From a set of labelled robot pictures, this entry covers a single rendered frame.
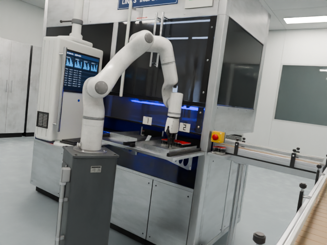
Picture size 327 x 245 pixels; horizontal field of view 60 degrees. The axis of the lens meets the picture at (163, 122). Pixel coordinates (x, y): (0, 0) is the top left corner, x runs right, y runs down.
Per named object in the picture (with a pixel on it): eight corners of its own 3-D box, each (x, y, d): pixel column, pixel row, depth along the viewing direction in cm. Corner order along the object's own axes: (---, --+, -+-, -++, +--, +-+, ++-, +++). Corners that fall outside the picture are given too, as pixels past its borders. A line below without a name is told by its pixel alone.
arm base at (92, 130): (78, 154, 149) (81, 119, 147) (69, 147, 165) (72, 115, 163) (112, 154, 159) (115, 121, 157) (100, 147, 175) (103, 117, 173)
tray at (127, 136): (138, 134, 235) (139, 131, 234) (164, 140, 220) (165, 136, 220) (109, 136, 207) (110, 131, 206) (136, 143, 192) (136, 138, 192)
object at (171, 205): (97, 176, 396) (103, 114, 389) (238, 229, 281) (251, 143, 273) (29, 191, 314) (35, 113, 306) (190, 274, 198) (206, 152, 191)
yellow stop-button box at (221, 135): (214, 140, 195) (216, 130, 194) (224, 142, 191) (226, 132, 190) (210, 141, 188) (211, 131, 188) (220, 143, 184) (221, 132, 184)
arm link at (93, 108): (84, 119, 152) (89, 75, 150) (78, 115, 168) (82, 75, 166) (106, 120, 158) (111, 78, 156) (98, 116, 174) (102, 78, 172)
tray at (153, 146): (165, 143, 206) (165, 138, 206) (196, 150, 192) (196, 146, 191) (134, 147, 178) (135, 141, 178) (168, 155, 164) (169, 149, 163)
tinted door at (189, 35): (155, 96, 217) (164, 19, 212) (206, 102, 193) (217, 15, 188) (155, 96, 217) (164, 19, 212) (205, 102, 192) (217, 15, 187)
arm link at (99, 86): (95, 101, 164) (102, 103, 150) (79, 87, 159) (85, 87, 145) (150, 43, 175) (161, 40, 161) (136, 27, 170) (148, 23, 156)
